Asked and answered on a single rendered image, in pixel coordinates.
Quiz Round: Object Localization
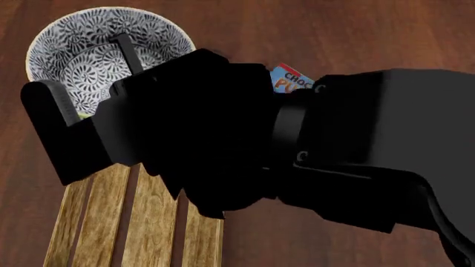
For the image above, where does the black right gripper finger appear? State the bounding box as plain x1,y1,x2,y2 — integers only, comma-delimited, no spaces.
20,79,113,187
108,33,145,76

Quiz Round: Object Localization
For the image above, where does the white bowl with black pattern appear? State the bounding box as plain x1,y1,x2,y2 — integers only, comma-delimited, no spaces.
24,6,197,121

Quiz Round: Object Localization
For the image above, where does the blue chocolate cereal box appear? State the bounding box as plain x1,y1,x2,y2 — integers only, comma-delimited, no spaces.
269,62,316,94

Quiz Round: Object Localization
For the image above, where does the wooden slatted tray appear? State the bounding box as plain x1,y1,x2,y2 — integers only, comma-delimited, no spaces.
42,162,226,267

